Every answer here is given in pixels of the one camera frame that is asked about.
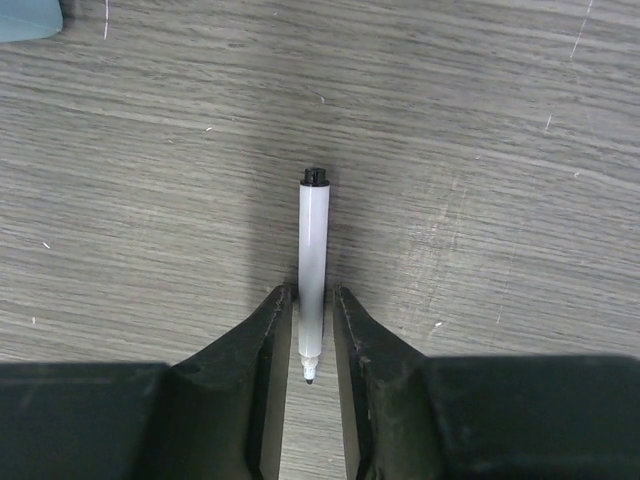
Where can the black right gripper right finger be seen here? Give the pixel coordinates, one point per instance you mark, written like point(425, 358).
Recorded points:
point(387, 422)

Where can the white pen black tip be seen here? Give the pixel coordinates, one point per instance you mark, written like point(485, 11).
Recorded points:
point(314, 196)

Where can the blue plastic basket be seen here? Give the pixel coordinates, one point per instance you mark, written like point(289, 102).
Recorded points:
point(23, 20)

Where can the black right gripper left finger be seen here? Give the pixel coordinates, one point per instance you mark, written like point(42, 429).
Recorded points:
point(220, 412)

